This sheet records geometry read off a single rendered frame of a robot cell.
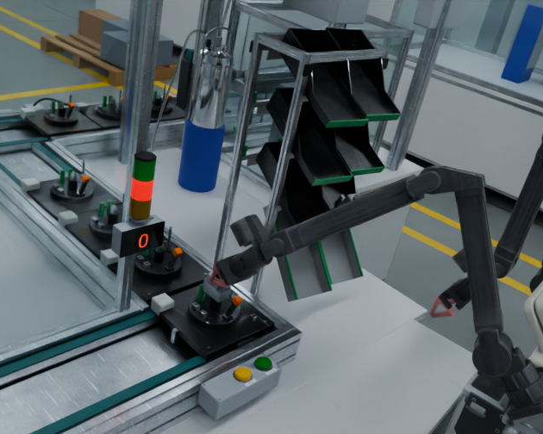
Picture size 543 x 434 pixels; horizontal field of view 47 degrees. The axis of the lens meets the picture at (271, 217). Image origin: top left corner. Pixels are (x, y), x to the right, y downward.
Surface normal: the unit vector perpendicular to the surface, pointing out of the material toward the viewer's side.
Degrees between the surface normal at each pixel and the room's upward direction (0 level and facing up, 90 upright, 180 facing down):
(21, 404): 0
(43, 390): 0
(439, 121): 90
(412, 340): 0
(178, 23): 90
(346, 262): 45
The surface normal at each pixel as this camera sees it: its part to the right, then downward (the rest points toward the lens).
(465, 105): -0.61, 0.26
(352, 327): 0.19, -0.86
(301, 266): 0.53, -0.27
